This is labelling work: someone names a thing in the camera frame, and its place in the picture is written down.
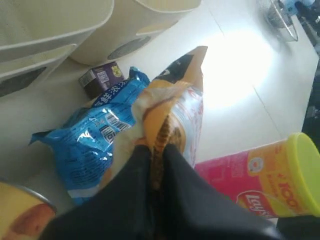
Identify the cream bin triangle mark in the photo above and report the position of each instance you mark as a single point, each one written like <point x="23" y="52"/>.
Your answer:
<point x="36" y="36"/>

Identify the purple small box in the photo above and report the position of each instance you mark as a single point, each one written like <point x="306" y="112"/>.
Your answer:
<point x="100" y="78"/>

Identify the cream bin square mark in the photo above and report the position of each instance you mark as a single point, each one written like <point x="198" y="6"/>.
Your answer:
<point x="132" y="24"/>

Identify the pink Lays chips can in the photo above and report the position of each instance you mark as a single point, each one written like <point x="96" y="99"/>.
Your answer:
<point x="277" y="180"/>

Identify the orange noodle packet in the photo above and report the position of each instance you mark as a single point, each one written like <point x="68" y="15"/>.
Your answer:
<point x="168" y="111"/>

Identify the metal wire fan guard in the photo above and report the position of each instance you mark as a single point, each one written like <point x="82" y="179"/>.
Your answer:
<point x="280" y="21"/>

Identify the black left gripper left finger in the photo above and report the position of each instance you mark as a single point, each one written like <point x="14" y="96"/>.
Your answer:
<point x="120" y="211"/>

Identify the yellow Lays chips can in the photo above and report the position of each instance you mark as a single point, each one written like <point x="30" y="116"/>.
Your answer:
<point x="24" y="213"/>

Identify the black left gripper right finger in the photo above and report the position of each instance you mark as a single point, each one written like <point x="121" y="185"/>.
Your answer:
<point x="193" y="210"/>

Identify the blue noodle packet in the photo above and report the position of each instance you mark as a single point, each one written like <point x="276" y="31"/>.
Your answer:
<point x="83" y="146"/>

